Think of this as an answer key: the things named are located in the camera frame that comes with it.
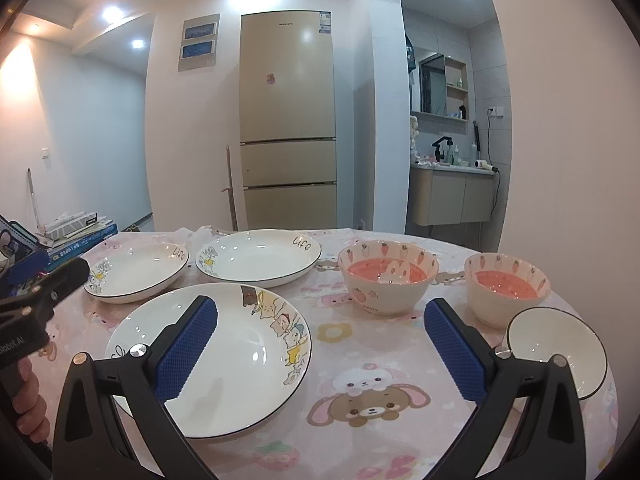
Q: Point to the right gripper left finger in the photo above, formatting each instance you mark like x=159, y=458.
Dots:
x=89, y=439

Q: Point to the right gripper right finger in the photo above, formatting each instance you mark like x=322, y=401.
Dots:
x=549, y=441

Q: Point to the small life white plate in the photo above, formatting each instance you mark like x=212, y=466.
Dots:
x=136, y=273

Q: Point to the white bowl black rim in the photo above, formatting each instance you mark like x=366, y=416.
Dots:
x=537, y=334

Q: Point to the pink carrot pattern bowl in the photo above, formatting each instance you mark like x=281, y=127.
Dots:
x=498, y=287

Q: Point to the cartoon characters white plate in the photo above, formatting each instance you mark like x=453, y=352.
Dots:
x=253, y=363

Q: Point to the carrot bowl with rabbit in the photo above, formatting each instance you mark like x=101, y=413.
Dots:
x=387, y=278

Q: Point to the large life white plate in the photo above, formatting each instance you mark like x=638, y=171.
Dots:
x=265, y=258

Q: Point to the person's left hand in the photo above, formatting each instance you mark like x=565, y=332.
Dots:
x=30, y=406

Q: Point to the blue patterned pouch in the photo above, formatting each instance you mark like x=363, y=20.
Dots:
x=25, y=259

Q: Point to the stack of books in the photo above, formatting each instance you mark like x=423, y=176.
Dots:
x=72, y=235

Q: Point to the pink cartoon tablecloth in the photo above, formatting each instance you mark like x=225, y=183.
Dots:
x=347, y=343

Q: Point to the bathroom vanity cabinet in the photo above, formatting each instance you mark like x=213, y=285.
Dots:
x=450, y=195

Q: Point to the white hair dryer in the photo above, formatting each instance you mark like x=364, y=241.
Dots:
x=483, y=164

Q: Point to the black faucet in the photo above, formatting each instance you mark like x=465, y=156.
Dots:
x=441, y=147

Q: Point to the beige three-door refrigerator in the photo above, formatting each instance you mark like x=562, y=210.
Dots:
x=287, y=120

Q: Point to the bathroom mirror cabinet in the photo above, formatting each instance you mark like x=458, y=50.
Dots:
x=443, y=87

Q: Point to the white stick against wall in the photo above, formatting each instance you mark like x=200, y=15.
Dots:
x=33, y=201

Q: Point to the wooden broom handle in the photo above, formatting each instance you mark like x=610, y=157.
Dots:
x=229, y=189

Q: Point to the wall electrical panel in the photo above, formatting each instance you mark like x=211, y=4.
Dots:
x=198, y=42

